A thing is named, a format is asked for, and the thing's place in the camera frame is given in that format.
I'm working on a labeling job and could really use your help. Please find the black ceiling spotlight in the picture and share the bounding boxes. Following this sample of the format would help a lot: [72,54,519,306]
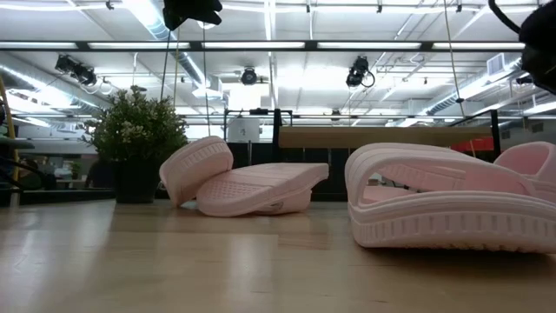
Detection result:
[240,65,260,87]
[345,55,377,89]
[54,54,99,87]

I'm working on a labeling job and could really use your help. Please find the wooden shelf with black frame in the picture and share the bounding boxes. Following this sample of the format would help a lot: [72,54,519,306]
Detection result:
[271,108,503,164]

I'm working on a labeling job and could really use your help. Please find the pink rubber slide sandal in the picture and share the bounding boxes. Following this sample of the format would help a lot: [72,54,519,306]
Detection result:
[158,135,235,208]
[344,142,556,255]
[493,141,556,183]
[195,162,330,217]

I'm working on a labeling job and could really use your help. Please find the black desk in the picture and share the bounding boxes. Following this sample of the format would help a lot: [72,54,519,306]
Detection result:
[0,137,36,151]

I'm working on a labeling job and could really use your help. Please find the green potted plant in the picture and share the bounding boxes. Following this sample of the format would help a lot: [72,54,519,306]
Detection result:
[81,84,190,204]

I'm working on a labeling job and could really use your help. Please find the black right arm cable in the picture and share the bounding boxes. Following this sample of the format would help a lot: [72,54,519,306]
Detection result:
[488,0,522,35]

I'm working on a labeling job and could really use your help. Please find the white ceiling air vent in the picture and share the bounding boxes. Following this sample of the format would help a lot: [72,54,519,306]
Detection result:
[486,51,522,77]

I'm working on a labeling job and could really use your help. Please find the black ceiling light rail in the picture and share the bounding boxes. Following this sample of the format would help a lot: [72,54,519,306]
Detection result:
[0,40,526,53]

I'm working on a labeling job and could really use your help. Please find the red storage bins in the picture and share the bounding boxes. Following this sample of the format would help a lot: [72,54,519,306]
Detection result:
[451,137,496,153]

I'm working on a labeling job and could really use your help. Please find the long black cable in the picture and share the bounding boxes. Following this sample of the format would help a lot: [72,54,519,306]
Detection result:
[202,25,212,137]

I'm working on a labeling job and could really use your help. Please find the thin black hanging cord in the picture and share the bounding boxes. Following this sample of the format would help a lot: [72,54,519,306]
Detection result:
[159,25,172,102]

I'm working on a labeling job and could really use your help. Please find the white box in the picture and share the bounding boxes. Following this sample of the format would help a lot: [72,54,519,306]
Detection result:
[227,117,261,143]

